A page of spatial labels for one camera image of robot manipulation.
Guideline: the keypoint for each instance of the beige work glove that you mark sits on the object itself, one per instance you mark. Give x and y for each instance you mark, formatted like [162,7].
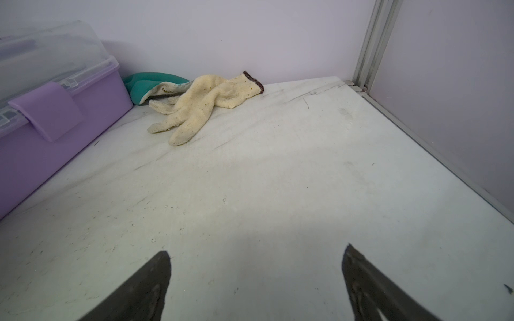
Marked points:
[191,111]

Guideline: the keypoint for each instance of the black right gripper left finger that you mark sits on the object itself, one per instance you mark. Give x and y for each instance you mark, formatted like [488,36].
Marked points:
[141,297]

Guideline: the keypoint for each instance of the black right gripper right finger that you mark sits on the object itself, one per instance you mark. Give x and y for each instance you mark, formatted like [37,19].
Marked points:
[373,296]

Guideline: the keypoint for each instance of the purple toolbox with clear lid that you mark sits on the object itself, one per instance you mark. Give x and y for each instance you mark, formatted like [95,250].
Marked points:
[60,89]

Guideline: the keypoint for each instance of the green work glove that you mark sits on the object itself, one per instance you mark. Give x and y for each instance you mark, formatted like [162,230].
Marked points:
[142,86]

